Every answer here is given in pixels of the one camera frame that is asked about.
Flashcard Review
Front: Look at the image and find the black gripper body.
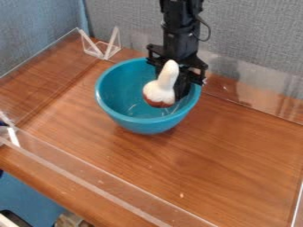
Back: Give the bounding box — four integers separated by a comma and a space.
145, 0, 209, 87

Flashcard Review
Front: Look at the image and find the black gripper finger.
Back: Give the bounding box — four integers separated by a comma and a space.
173, 69, 190, 101
156, 65, 164, 79

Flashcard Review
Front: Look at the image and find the plush mushroom toy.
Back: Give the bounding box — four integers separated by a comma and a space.
142, 59, 178, 107

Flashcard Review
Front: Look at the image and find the blue bowl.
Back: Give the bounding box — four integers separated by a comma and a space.
94, 58, 201, 135

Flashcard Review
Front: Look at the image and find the clear acrylic back barrier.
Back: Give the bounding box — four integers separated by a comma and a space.
129, 32, 303, 125

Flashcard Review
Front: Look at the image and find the clear acrylic barrier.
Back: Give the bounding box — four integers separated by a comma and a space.
129, 32, 303, 125
0, 27, 97, 90
0, 111, 216, 227

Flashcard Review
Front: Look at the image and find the clear acrylic left barrier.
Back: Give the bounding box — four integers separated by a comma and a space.
0, 27, 97, 90

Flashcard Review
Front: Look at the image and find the clear acrylic front barrier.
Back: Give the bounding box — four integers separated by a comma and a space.
0, 111, 216, 227

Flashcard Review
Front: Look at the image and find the black cable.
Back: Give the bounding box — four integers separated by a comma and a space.
193, 15, 212, 43

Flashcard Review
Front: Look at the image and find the clear acrylic corner bracket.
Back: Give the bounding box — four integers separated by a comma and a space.
78, 27, 121, 60

